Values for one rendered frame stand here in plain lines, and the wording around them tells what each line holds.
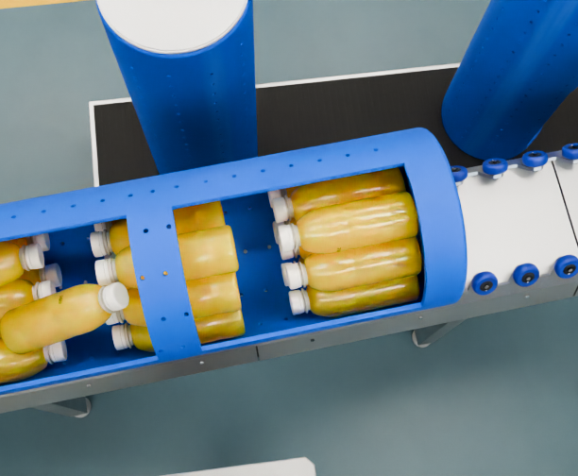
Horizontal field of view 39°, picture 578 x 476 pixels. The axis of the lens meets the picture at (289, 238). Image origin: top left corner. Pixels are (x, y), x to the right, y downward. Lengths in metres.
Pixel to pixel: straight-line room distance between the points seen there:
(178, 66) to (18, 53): 1.29
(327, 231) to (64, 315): 0.40
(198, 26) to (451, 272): 0.63
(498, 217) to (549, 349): 1.01
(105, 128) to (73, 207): 1.20
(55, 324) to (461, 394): 1.44
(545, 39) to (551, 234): 0.47
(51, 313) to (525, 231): 0.83
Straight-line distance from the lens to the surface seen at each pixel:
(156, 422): 2.35
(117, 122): 2.41
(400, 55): 2.67
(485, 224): 1.52
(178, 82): 1.57
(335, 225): 1.19
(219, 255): 1.18
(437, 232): 1.18
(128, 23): 1.51
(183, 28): 1.50
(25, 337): 1.27
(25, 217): 1.22
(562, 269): 1.49
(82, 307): 1.20
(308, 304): 1.30
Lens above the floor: 2.33
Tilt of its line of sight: 75 degrees down
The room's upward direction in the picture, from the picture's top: 6 degrees clockwise
